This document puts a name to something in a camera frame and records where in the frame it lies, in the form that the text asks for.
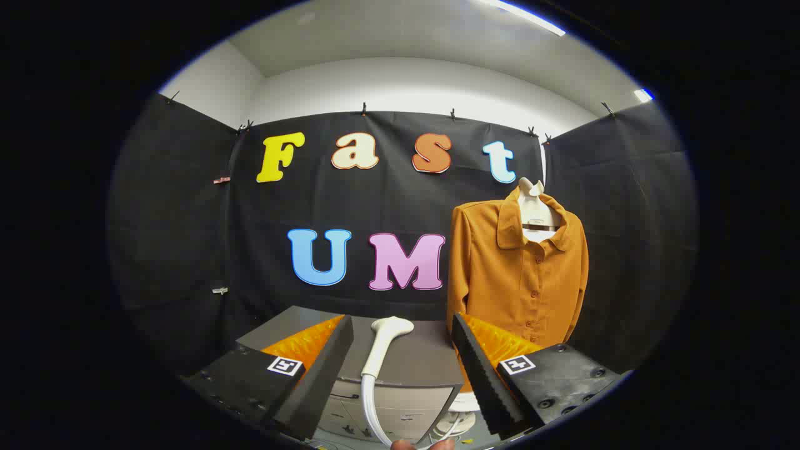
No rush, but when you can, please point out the grey cabinet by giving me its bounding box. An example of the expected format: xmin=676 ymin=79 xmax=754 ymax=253
xmin=236 ymin=305 xmax=464 ymax=446

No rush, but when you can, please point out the white round base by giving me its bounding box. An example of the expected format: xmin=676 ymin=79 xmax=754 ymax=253
xmin=447 ymin=392 xmax=482 ymax=438

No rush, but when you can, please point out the long ceiling light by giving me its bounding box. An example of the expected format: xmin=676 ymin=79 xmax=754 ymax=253
xmin=481 ymin=0 xmax=566 ymax=36

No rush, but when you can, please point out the orange button shirt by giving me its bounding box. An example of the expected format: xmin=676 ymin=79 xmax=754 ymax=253
xmin=446 ymin=186 xmax=589 ymax=393

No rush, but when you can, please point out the white garment steamer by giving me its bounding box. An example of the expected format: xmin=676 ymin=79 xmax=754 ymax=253
xmin=361 ymin=316 xmax=414 ymax=448

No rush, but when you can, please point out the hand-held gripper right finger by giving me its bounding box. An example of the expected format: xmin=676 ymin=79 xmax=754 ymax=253
xmin=451 ymin=312 xmax=633 ymax=441

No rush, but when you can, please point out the white clothes hanger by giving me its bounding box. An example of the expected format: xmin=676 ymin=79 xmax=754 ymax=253
xmin=517 ymin=177 xmax=563 ymax=244

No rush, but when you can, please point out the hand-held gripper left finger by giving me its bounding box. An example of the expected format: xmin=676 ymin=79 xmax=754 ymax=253
xmin=180 ymin=314 xmax=354 ymax=442

